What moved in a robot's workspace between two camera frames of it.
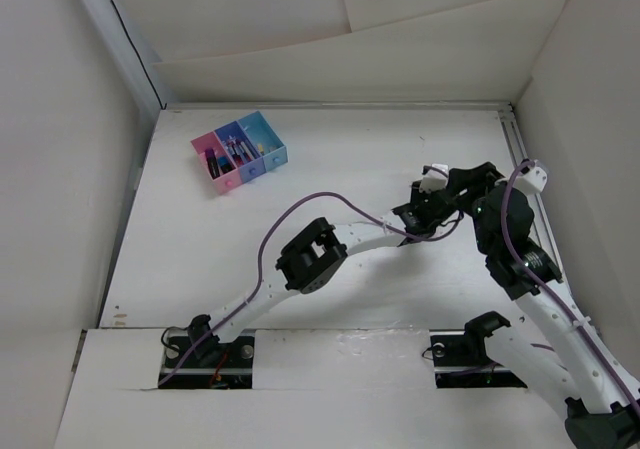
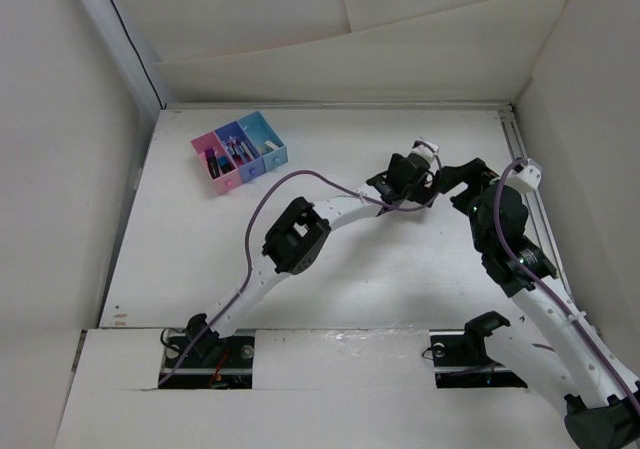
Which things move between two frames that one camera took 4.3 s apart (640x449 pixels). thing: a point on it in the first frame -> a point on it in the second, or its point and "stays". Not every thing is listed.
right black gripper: (476, 179) stays
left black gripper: (417, 195) -> (423, 194)
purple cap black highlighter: (212, 163) stays
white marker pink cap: (247, 152) stays
